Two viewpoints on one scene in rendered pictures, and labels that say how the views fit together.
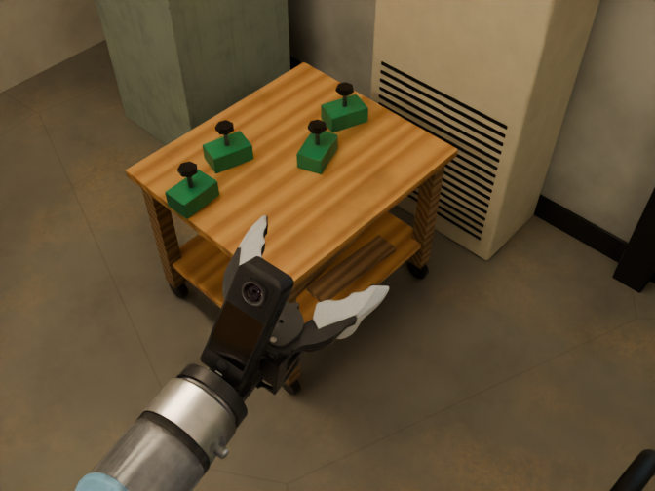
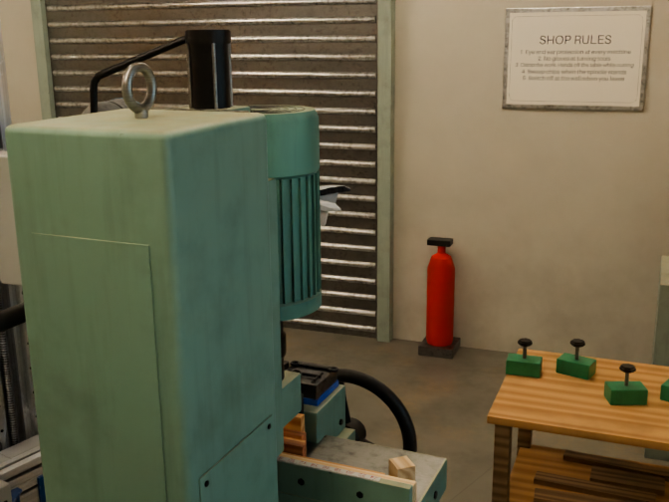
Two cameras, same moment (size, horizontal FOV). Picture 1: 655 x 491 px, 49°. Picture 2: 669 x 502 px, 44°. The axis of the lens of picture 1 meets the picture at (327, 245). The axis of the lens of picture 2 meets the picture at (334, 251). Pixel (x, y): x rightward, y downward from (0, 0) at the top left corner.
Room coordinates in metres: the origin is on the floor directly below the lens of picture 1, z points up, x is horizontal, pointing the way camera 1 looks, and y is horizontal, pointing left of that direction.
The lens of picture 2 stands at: (-0.27, -1.79, 1.62)
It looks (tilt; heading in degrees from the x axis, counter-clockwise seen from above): 15 degrees down; 68
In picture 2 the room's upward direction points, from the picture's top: 1 degrees counter-clockwise
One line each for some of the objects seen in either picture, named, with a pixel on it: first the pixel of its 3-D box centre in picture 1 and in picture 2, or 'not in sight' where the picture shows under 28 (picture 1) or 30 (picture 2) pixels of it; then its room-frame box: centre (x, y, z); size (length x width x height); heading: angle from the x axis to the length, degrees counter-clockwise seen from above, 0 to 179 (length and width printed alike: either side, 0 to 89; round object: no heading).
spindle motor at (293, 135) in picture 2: not in sight; (263, 210); (0.10, -0.59, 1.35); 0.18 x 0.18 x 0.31
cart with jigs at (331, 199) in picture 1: (295, 215); (603, 453); (1.40, 0.09, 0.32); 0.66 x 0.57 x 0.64; 137
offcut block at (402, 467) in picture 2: not in sight; (401, 473); (0.29, -0.70, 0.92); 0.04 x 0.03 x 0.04; 87
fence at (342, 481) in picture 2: not in sight; (237, 465); (0.04, -0.58, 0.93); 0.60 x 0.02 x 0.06; 134
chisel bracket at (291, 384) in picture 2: not in sight; (262, 408); (0.09, -0.60, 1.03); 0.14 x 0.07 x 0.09; 44
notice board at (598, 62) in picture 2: not in sight; (573, 59); (2.24, 1.44, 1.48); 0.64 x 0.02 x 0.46; 137
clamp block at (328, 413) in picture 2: not in sight; (298, 413); (0.21, -0.42, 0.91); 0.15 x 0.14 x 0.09; 134
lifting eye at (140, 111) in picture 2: not in sight; (139, 90); (-0.11, -0.79, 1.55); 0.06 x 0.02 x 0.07; 44
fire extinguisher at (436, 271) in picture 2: not in sight; (440, 296); (1.76, 1.77, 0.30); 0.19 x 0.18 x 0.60; 47
